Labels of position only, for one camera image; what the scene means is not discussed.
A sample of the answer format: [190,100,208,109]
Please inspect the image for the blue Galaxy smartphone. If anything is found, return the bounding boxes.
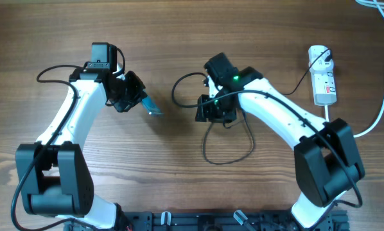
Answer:
[141,96,163,116]

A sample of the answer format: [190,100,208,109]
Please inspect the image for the white power strip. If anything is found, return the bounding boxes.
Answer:
[311,69,337,106]

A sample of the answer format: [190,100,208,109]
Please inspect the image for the white power strip cord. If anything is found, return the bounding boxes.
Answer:
[324,0,384,139]

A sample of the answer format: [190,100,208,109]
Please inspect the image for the white USB charger plug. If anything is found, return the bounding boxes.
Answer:
[308,45,334,74]

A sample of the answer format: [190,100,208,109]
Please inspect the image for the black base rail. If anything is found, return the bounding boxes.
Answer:
[114,210,350,231]

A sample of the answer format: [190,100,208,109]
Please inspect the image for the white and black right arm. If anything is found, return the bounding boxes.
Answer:
[195,53,365,230]

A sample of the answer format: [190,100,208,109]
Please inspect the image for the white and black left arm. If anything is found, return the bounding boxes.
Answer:
[10,42,148,230]

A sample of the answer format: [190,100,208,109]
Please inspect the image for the black USB charging cable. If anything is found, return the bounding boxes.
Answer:
[202,48,334,166]

